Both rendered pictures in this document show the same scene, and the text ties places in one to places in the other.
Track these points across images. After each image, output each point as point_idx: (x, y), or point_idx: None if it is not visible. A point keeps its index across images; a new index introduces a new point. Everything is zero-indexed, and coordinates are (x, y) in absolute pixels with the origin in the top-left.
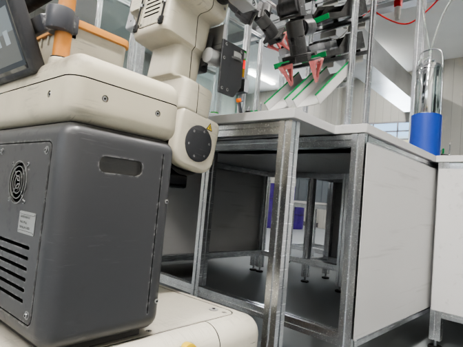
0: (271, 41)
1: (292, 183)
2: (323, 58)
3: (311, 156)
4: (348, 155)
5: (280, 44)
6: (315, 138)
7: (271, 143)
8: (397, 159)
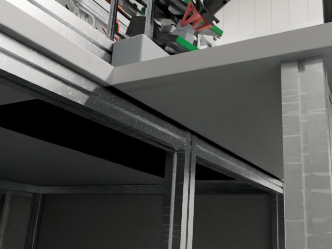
0: (210, 16)
1: None
2: None
3: (87, 163)
4: (128, 173)
5: (207, 26)
6: (270, 179)
7: (247, 171)
8: (219, 196)
